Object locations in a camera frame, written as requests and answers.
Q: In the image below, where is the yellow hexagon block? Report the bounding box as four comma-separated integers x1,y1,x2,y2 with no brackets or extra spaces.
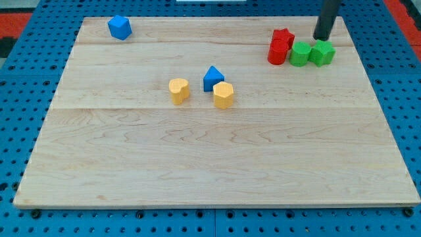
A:
213,82,234,109

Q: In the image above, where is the blue triangle block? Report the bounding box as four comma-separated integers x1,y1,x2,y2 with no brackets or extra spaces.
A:
203,66,225,92

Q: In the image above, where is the yellow heart block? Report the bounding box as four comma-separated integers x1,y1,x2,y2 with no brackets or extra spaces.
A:
168,78,190,105

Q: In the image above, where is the red cylinder block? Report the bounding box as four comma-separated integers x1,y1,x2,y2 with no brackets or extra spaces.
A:
268,39,289,65

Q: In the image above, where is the green cylinder block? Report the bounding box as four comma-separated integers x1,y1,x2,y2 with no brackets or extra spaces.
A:
289,41,312,67

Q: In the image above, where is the red star block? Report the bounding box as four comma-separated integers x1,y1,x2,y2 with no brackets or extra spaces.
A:
272,28,295,49

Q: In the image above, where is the blue cube block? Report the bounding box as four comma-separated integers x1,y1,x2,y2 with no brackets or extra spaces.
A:
108,15,132,40

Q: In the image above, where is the green star block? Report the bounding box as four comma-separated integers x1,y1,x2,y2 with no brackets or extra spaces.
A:
309,39,336,67

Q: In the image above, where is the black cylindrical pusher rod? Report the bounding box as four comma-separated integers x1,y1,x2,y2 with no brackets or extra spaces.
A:
313,0,341,41

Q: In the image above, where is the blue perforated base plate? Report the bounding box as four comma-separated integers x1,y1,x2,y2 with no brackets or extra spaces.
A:
1,1,420,236

